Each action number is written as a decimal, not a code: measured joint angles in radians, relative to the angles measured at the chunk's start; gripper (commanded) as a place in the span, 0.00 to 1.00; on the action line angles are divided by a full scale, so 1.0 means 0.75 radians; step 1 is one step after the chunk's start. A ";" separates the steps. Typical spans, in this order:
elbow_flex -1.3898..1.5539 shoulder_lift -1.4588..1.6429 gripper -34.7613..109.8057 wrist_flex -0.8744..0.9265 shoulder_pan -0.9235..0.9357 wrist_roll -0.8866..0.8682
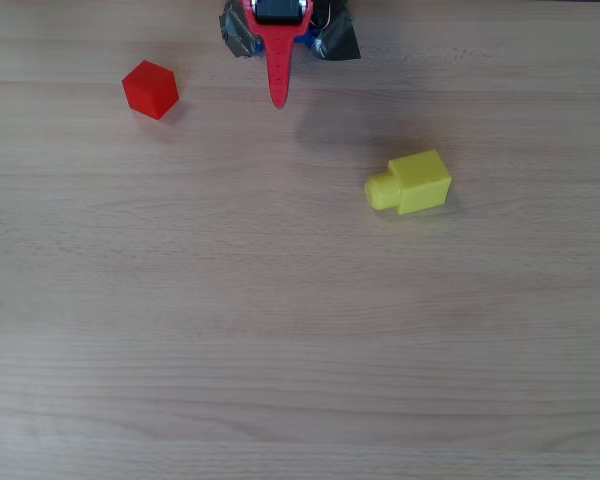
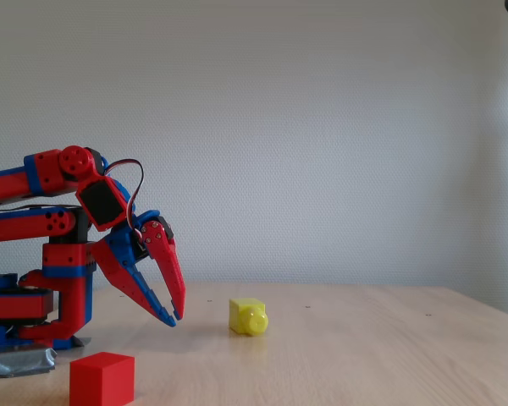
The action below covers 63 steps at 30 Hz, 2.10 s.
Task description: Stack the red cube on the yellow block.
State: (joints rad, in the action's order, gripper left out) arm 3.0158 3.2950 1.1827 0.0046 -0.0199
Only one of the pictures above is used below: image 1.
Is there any yellow block with round peg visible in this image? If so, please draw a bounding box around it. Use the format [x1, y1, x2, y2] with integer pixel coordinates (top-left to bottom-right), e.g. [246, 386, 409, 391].
[363, 148, 453, 217]

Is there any white red black servo cable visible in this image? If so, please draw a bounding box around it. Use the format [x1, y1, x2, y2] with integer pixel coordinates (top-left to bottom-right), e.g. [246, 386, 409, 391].
[313, 0, 333, 30]

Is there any grey duct tape piece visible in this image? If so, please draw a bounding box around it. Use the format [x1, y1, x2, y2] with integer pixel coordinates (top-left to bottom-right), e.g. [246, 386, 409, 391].
[218, 0, 262, 59]
[310, 9, 363, 63]

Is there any red cube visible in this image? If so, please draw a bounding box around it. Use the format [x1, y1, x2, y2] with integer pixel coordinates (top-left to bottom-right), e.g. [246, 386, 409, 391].
[121, 59, 180, 122]

